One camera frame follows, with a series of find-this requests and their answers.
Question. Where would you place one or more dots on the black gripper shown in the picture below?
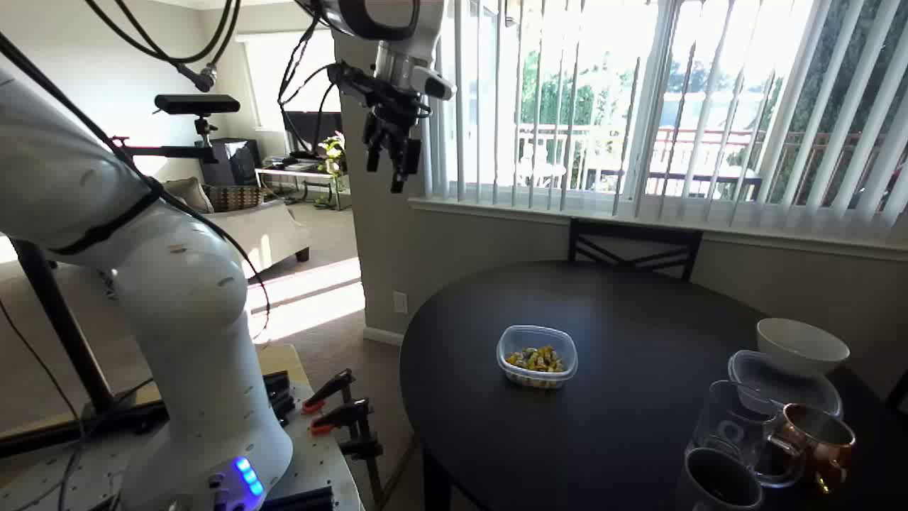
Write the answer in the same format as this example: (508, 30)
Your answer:
(396, 111)

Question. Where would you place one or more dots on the clear plastic candy container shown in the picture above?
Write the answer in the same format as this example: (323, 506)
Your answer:
(538, 358)

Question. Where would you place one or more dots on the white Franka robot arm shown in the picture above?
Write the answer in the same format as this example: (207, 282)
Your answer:
(180, 284)

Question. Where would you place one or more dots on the white ceramic bowl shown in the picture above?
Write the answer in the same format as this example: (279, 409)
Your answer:
(801, 344)

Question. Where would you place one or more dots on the green houseplant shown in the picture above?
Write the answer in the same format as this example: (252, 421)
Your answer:
(332, 167)

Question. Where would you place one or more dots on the black monitor screen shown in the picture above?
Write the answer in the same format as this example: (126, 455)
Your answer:
(309, 128)

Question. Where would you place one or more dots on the woven basket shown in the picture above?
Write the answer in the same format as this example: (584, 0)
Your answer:
(231, 198)

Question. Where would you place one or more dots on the beige pillow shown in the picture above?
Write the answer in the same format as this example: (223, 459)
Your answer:
(190, 194)

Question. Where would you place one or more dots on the dark wooden chair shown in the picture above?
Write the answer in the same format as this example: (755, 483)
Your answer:
(633, 247)

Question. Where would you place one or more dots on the black clamp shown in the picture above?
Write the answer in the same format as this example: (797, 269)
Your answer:
(279, 399)

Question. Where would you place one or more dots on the white vertical window blinds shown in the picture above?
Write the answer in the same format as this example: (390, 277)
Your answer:
(661, 103)

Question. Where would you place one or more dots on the light robot mounting table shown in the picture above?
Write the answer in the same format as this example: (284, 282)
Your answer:
(321, 455)

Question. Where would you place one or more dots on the black stand pole with base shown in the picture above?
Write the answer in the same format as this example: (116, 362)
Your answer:
(61, 323)

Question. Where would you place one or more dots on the clear glass pitcher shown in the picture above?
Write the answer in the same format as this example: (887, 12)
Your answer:
(723, 416)

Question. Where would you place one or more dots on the black cup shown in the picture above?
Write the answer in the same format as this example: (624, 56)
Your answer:
(718, 483)

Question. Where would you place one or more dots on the copper mug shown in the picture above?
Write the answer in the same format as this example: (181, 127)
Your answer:
(816, 442)

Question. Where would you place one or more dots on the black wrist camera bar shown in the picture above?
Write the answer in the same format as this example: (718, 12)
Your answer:
(365, 80)

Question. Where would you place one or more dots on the white wall outlet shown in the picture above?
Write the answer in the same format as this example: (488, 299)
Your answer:
(400, 301)

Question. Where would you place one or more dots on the black camera tripod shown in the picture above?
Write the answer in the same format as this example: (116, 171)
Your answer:
(193, 147)

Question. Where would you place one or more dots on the black stereo camera bar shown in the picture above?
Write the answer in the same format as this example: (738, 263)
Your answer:
(197, 103)

